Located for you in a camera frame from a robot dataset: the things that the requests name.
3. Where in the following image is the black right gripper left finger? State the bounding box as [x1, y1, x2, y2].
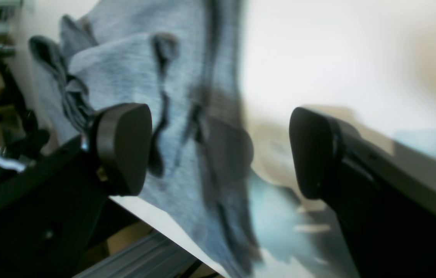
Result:
[0, 103, 152, 278]

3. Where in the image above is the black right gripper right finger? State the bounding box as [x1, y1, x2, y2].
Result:
[289, 107, 436, 278]

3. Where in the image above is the grey t-shirt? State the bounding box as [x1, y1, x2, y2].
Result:
[29, 0, 263, 278]

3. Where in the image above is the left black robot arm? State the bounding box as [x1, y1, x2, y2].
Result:
[0, 60, 50, 183]

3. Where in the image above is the grey aluminium frame beam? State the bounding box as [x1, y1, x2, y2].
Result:
[75, 232, 202, 278]

